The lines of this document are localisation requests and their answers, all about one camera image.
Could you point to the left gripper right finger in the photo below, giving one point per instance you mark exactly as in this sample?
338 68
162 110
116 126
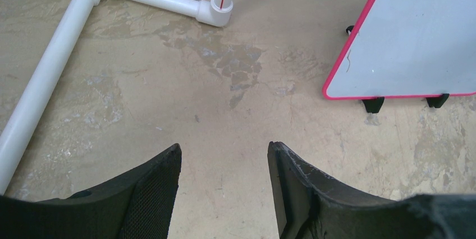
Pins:
309 203

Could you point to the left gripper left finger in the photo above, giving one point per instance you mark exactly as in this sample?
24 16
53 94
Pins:
135 204

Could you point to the red-framed whiteboard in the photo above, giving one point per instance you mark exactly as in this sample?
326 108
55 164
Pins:
407 49

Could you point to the black whiteboard easel stand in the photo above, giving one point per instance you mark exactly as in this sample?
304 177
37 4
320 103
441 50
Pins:
373 104

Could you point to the white PVC pipe frame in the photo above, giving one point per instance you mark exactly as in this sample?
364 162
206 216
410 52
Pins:
25 117

